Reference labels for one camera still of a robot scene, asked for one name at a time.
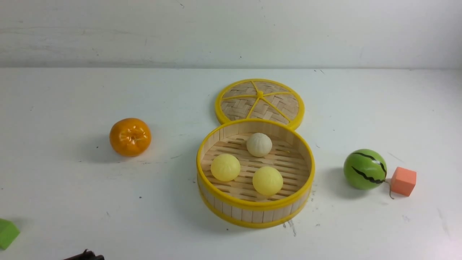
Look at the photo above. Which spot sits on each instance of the white bun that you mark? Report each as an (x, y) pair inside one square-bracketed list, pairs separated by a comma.
[(259, 144)]

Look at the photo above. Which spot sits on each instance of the dark object at bottom edge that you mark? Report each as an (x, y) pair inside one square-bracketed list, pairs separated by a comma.
[(86, 255)]

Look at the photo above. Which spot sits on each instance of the yellow bun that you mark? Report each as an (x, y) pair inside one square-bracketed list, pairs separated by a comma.
[(225, 167), (267, 181)]

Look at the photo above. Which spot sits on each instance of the orange foam cube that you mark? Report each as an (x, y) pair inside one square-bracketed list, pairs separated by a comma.
[(403, 181)]

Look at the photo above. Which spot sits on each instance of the green block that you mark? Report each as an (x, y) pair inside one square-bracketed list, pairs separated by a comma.
[(8, 233)]

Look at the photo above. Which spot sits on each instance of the green toy watermelon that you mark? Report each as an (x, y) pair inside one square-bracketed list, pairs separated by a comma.
[(365, 169)]

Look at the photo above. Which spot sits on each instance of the bamboo steamer lid yellow rim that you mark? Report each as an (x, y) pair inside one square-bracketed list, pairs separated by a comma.
[(262, 99)]

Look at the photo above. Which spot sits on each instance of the orange toy tangerine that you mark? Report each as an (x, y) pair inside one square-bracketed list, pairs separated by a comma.
[(130, 137)]

